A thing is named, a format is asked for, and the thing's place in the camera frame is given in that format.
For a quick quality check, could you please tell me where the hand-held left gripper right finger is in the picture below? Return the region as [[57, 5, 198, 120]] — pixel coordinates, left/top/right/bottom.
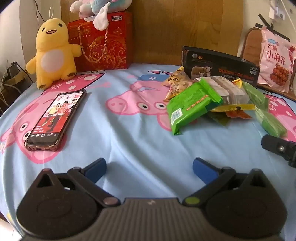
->
[[182, 157, 269, 207]]

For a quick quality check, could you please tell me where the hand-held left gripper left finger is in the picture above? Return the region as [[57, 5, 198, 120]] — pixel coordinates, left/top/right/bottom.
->
[[36, 158, 121, 208]]

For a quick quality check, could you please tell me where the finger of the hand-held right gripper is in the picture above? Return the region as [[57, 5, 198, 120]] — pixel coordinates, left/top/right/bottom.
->
[[261, 134, 296, 169]]

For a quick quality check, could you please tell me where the bright green snack packet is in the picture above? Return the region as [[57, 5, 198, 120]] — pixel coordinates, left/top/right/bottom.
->
[[242, 82, 269, 111], [166, 77, 223, 136], [254, 108, 287, 138]]

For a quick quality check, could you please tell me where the red spicy snack packet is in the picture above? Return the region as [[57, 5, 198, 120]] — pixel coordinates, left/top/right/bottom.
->
[[211, 104, 255, 120]]

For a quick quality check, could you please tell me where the long pink candy box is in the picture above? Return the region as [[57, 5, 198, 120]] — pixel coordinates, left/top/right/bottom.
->
[[206, 76, 250, 105]]

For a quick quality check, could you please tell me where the clear peanut snack packet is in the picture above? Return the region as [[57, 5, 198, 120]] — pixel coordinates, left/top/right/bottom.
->
[[161, 66, 192, 102]]

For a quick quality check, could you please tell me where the black cardboard box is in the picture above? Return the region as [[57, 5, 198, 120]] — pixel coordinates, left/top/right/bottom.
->
[[181, 46, 260, 88]]

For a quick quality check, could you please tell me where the cartoon pig bed sheet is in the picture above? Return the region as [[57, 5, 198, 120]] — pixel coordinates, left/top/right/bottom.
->
[[0, 64, 296, 232]]

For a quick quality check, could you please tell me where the smartphone in clear case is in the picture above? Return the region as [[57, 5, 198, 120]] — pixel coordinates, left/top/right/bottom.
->
[[24, 89, 87, 151]]

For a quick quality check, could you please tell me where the large pink snack bag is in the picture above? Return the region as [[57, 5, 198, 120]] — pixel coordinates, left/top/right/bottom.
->
[[257, 26, 296, 93]]

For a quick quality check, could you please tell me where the red gift bag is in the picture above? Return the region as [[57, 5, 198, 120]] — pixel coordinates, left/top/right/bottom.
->
[[68, 11, 133, 73]]

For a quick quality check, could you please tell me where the yellow plush chick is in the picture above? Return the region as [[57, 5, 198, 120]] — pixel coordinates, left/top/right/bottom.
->
[[25, 17, 82, 90]]

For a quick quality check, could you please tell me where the black power adapter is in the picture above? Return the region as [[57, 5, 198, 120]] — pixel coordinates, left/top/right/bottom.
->
[[7, 61, 20, 78]]

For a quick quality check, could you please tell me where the white power strip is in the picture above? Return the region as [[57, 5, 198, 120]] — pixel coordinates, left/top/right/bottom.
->
[[268, 0, 287, 20]]

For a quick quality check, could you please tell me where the wooden headboard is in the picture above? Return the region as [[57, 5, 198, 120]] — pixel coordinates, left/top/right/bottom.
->
[[61, 0, 245, 66]]

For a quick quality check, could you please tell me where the pastel plush unicorn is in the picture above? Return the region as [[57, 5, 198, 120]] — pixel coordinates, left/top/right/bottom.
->
[[70, 0, 132, 30]]

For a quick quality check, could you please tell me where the white cable bundle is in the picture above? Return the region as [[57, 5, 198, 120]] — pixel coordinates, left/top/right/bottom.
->
[[0, 76, 14, 106]]

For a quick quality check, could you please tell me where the black wall tape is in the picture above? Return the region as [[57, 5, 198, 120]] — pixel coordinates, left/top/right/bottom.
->
[[255, 14, 289, 40]]

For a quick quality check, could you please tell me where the white charging cable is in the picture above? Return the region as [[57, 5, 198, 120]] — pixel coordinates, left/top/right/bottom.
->
[[281, 0, 296, 26]]

